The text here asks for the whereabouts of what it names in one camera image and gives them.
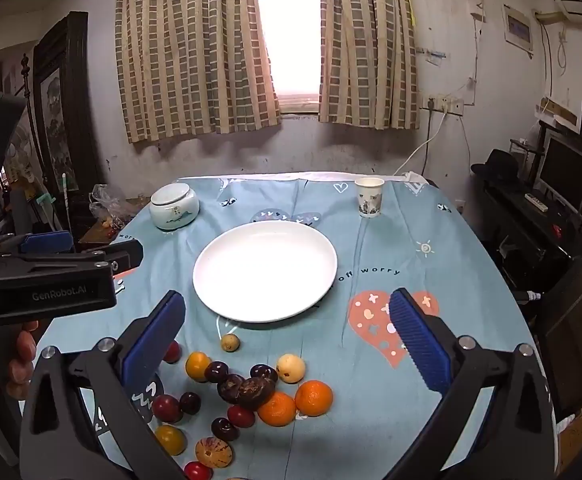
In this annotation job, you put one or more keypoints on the white wall panel box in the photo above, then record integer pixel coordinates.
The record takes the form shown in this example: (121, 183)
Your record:
(517, 27)

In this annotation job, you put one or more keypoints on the small red plum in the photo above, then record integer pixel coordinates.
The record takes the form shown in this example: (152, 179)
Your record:
(241, 416)
(197, 471)

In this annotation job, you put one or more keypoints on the white plate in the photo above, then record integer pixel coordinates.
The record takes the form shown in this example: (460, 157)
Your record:
(266, 270)

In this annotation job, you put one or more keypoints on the black media stand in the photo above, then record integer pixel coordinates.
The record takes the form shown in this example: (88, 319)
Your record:
(521, 240)

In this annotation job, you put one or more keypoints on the white remote control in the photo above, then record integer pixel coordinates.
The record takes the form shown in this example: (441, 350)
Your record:
(536, 201)

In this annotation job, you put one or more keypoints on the person's left hand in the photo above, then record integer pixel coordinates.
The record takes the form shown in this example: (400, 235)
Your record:
(21, 360)

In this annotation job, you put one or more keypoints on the computer monitor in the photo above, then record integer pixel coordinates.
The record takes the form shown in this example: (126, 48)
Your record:
(568, 175)

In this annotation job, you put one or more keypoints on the pale yellow spotted fruit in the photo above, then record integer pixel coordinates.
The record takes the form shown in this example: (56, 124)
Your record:
(290, 367)

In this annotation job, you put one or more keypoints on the low wooden table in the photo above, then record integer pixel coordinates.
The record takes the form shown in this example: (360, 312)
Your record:
(96, 235)

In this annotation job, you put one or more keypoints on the white power strip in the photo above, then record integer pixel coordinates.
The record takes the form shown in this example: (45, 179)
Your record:
(443, 104)

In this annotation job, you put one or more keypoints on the clear plastic bag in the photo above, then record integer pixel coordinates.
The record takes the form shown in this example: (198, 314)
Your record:
(108, 205)

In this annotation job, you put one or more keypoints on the wrinkled dark passion fruit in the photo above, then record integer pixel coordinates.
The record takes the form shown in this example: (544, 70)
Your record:
(230, 391)
(257, 393)

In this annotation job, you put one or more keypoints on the yellow orange plum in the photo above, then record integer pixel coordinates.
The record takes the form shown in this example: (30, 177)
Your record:
(197, 366)

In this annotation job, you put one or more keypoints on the yellow green plum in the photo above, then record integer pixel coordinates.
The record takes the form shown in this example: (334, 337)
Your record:
(171, 439)

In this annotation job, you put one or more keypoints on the orange tangerine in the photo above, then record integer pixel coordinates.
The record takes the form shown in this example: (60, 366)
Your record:
(277, 409)
(314, 398)

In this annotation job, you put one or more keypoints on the dark purple plum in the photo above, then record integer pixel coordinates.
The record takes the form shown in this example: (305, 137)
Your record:
(263, 371)
(217, 371)
(221, 429)
(190, 402)

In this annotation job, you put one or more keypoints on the black hat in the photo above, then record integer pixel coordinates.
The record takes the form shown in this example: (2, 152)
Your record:
(501, 165)

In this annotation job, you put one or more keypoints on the window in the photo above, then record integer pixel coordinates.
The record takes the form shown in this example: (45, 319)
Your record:
(286, 25)

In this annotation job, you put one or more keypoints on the checked curtain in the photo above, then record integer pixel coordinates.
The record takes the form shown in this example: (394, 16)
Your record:
(371, 45)
(186, 50)

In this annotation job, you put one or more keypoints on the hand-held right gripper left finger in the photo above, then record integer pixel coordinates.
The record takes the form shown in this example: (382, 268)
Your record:
(153, 345)

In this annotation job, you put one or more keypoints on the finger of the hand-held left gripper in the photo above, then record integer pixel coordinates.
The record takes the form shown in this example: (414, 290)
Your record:
(48, 242)
(121, 255)

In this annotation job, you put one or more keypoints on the pale ceramic lidded jar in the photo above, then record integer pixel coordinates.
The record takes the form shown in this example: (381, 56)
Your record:
(173, 207)

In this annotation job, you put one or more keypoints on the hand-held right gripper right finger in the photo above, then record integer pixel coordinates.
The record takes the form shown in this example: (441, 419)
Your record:
(418, 340)

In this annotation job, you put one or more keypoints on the printed paper cup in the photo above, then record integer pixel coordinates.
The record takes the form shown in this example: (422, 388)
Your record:
(369, 197)

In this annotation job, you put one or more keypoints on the small yellow-brown fruit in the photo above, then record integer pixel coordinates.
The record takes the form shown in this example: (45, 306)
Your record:
(230, 342)

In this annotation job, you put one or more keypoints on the black cabinet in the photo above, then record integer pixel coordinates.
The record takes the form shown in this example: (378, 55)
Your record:
(571, 335)

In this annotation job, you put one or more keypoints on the dark wooden framed screen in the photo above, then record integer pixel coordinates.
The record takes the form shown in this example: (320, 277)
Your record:
(58, 110)

